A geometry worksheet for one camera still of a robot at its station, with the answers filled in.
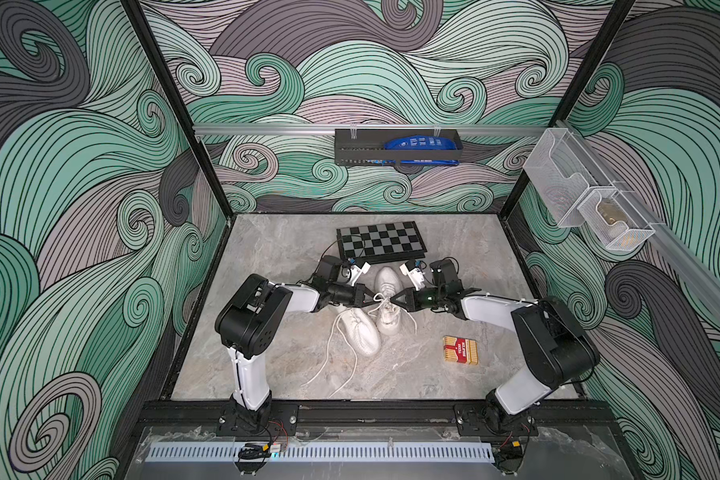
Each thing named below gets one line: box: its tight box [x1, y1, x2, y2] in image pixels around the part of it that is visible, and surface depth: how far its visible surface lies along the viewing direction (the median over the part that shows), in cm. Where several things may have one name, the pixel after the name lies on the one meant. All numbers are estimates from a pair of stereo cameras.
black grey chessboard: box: [336, 221, 428, 265], surface depth 109 cm
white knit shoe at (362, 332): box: [340, 307, 381, 356], surface depth 88 cm
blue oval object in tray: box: [384, 135, 458, 150], surface depth 94 cm
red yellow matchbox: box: [443, 335, 479, 365], surface depth 85 cm
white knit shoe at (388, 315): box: [375, 266, 403, 336], surface depth 89 cm
